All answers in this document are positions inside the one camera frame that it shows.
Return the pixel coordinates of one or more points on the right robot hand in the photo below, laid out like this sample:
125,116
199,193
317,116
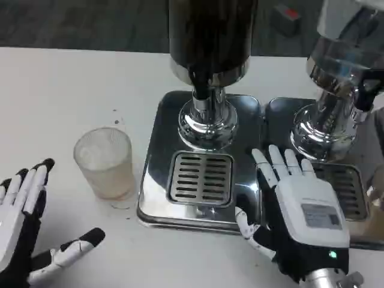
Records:
303,216

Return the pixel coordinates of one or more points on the grey box with red label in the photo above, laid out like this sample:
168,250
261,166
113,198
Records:
286,19

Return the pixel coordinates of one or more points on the black dispenser tap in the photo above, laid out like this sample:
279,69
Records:
200,82
366,96

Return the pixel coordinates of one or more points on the dark drink dispenser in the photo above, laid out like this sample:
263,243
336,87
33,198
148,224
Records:
207,120

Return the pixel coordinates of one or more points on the steel drip tray grid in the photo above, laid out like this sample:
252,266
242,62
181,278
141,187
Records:
345,189
201,178

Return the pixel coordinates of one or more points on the clear drink dispenser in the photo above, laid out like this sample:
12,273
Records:
333,120

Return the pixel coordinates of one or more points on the silver right robot forearm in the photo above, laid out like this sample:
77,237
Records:
327,279

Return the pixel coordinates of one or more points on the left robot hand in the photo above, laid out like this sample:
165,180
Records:
18,207

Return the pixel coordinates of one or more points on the clear ribbed glass cup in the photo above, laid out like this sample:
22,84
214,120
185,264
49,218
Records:
105,165

